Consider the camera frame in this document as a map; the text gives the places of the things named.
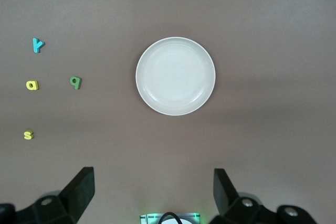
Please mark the yellow foam letter s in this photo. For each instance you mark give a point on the yellow foam letter s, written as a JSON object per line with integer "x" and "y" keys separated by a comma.
{"x": 29, "y": 134}

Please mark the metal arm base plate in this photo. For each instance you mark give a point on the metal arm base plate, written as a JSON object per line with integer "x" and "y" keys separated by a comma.
{"x": 147, "y": 218}

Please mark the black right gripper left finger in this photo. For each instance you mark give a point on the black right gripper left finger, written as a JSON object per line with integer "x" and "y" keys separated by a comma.
{"x": 73, "y": 197}

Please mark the beige brown round plate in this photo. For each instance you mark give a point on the beige brown round plate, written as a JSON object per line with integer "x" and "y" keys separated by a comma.
{"x": 175, "y": 77}

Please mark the teal foam letter y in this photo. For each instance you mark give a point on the teal foam letter y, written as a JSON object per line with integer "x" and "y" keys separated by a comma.
{"x": 36, "y": 47}

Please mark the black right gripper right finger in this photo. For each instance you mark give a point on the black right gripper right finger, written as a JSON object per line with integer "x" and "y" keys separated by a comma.
{"x": 228, "y": 200}

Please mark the yellow foam letter a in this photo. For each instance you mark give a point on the yellow foam letter a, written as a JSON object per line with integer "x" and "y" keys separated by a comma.
{"x": 32, "y": 85}

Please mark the brown table cover sheet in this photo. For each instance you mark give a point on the brown table cover sheet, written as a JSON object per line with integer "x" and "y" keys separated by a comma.
{"x": 236, "y": 24}

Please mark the green foam letter b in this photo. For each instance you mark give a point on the green foam letter b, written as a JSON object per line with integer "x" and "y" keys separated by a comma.
{"x": 76, "y": 81}

